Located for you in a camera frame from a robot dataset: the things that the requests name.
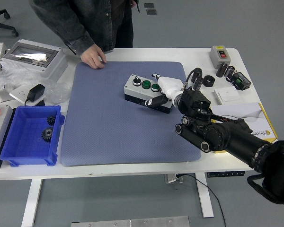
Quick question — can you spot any clear plastic bag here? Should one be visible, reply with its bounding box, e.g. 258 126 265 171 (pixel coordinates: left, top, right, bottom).
0 62 71 105

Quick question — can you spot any large black gear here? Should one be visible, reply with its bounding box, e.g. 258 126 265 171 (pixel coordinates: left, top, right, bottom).
41 126 54 143

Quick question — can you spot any person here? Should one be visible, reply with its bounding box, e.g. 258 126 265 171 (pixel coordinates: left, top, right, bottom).
28 0 140 56

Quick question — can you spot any white wall switch plate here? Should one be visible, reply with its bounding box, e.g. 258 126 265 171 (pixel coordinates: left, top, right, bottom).
213 86 242 105

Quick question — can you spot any white and yellow cardboard box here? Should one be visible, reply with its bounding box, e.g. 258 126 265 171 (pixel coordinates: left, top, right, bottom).
210 102 278 154

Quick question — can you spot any silver metal plate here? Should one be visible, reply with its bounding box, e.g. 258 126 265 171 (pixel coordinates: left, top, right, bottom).
71 215 190 227

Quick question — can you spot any grey four-button control box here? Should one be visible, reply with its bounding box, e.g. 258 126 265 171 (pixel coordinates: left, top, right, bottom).
124 74 173 114

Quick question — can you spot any grey red-black switch box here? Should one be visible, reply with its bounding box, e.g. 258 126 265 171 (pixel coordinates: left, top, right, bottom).
209 45 231 70

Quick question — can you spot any black office chair base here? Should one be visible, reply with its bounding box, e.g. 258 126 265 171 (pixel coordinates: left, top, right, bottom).
0 9 19 38

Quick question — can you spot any black plastic ring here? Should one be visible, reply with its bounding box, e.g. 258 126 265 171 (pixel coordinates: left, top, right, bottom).
202 75 215 87

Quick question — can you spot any white wall socket plate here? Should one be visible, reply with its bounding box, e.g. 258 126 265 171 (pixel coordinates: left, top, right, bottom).
9 84 45 106

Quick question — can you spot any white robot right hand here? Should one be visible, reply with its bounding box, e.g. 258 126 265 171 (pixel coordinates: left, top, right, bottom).
143 73 185 107

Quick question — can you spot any black power adapter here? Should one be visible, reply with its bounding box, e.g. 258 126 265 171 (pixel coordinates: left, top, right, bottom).
24 83 46 107

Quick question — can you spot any black cylindrical capacitor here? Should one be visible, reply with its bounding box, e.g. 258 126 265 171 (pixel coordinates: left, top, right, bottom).
224 65 236 81
216 61 229 78
191 68 203 83
194 76 204 90

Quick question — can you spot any blue plastic bin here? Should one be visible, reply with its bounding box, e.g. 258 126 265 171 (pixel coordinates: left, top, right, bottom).
0 105 65 167

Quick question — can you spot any grey-blue mat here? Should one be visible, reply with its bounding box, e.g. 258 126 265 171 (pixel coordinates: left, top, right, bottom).
61 61 202 167

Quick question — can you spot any black desk height controller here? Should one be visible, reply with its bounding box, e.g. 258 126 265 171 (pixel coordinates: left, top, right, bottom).
206 170 246 178

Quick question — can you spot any white table leg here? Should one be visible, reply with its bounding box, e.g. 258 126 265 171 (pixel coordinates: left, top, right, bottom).
195 173 215 218
21 179 43 227

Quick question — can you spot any grey emergency stop button station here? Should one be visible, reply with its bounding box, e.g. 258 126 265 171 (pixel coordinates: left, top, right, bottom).
0 104 14 169

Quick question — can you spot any person's right hand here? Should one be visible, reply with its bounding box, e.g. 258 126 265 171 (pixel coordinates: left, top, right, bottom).
80 44 107 70

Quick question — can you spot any grey enclosure with clear lid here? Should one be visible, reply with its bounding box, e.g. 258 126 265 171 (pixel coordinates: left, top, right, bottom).
0 39 69 82

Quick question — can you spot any grey under-table bracket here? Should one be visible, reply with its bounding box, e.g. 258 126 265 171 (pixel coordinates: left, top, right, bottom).
164 174 184 184

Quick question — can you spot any black cable under table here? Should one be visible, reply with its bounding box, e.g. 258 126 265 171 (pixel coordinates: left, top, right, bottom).
176 174 228 227

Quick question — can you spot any black module with green terminal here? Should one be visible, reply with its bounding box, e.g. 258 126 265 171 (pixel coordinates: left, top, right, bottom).
231 71 252 91

